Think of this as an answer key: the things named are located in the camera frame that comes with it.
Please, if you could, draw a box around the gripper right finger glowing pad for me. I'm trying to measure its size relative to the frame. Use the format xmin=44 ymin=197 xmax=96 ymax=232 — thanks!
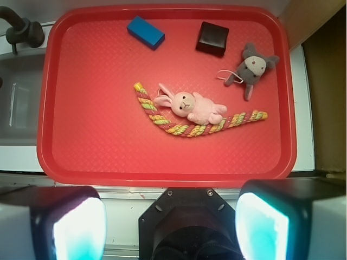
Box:
xmin=235 ymin=179 xmax=346 ymax=259

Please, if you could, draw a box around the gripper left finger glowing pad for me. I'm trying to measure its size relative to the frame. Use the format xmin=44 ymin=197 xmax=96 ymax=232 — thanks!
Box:
xmin=1 ymin=186 xmax=107 ymax=259

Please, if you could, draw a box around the gray plush animal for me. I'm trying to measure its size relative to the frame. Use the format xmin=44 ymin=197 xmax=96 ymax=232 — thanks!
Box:
xmin=224 ymin=43 xmax=280 ymax=101

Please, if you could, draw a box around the red plastic tray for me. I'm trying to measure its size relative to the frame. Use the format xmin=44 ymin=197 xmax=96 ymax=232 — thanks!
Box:
xmin=37 ymin=5 xmax=297 ymax=188

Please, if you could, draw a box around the pink plush bunny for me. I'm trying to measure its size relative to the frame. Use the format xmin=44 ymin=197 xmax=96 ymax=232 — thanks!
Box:
xmin=153 ymin=83 xmax=227 ymax=125

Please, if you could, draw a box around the stainless steel sink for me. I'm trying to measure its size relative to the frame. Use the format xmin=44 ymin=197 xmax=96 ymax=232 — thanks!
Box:
xmin=1 ymin=54 xmax=44 ymax=146

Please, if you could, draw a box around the dark brown cube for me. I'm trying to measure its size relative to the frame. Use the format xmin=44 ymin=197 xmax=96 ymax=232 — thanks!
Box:
xmin=196 ymin=21 xmax=229 ymax=57

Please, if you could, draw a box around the blue rectangular block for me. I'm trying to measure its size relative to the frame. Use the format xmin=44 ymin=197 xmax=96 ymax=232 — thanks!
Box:
xmin=127 ymin=16 xmax=165 ymax=50

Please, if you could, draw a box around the black octagonal mount plate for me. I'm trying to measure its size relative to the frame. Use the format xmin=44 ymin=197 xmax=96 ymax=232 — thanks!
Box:
xmin=138 ymin=188 xmax=243 ymax=259

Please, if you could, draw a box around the multicolour twisted rope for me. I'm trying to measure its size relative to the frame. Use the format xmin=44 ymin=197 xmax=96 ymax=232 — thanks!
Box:
xmin=133 ymin=82 xmax=269 ymax=138

